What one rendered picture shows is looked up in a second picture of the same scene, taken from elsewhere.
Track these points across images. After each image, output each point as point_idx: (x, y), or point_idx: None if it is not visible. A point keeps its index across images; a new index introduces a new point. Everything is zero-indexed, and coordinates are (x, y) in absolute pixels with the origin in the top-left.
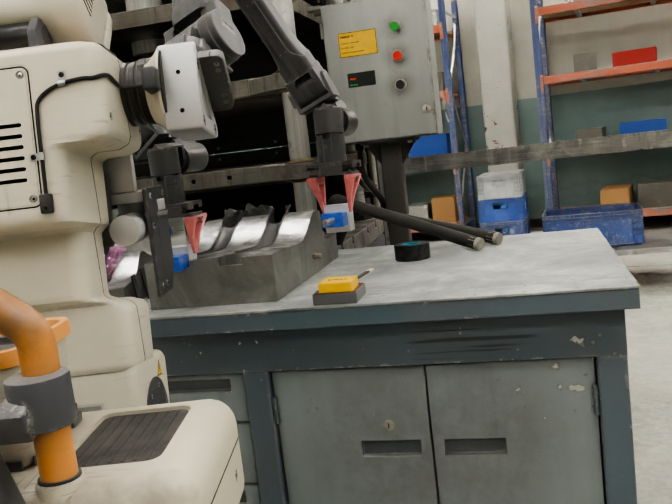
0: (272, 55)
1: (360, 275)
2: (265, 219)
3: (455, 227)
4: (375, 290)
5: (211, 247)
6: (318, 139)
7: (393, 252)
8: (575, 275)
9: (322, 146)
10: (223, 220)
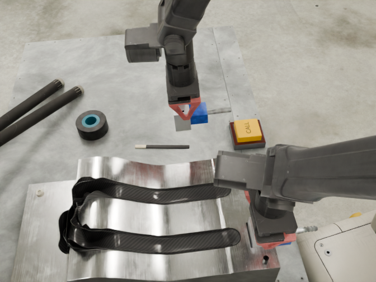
0: (208, 4)
1: (166, 145)
2: (111, 200)
3: (33, 100)
4: (220, 124)
5: (162, 253)
6: (192, 64)
7: (46, 152)
8: (201, 43)
9: (194, 67)
10: (107, 248)
